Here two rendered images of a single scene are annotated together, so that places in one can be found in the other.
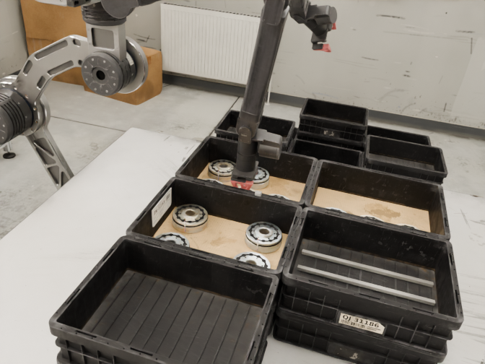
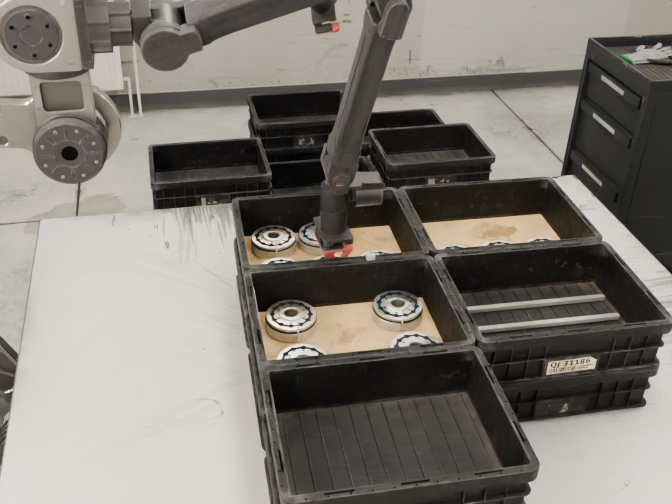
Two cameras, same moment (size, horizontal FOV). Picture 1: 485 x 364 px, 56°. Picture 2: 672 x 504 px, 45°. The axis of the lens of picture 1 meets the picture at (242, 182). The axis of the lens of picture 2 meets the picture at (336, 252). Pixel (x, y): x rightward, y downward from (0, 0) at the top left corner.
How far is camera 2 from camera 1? 0.68 m
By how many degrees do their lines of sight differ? 21
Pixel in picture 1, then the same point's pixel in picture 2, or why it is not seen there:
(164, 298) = (346, 428)
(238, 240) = (368, 326)
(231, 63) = not seen: hidden behind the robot
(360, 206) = (468, 233)
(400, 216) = (517, 230)
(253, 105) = (353, 142)
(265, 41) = (374, 59)
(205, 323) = (415, 434)
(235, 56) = not seen: hidden behind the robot
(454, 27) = not seen: outside the picture
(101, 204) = (106, 351)
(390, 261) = (544, 287)
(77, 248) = (132, 423)
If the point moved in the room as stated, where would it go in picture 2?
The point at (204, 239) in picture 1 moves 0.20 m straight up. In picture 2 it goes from (328, 340) to (330, 257)
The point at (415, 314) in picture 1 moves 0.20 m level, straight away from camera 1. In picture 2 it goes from (629, 331) to (609, 271)
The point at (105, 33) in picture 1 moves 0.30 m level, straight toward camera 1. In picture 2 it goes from (64, 87) to (147, 138)
